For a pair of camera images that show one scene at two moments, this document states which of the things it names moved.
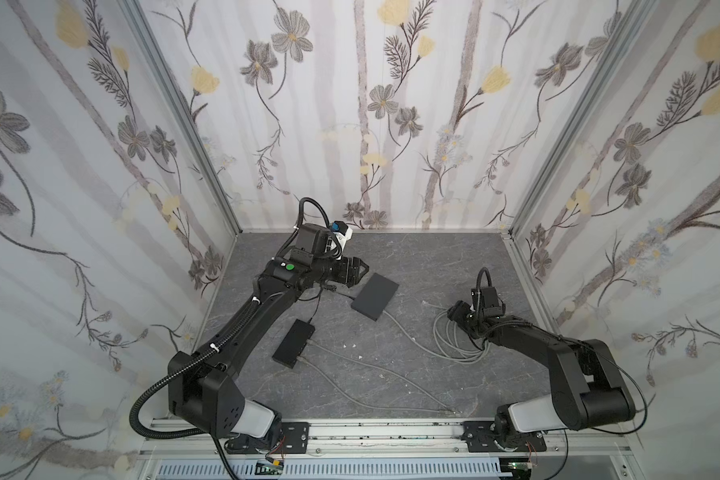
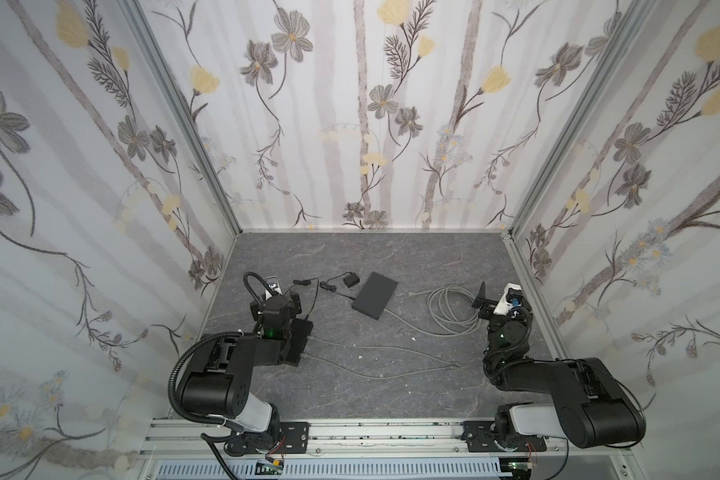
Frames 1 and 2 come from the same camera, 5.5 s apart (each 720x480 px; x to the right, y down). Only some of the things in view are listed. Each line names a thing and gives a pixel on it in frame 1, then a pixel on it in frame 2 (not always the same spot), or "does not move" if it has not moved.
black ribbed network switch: (294, 343) does not move
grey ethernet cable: (454, 345) → (452, 310)
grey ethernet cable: (384, 369) → (385, 347)
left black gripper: (348, 270) → (300, 339)
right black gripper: (462, 312) → (488, 306)
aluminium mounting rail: (390, 441) does not move
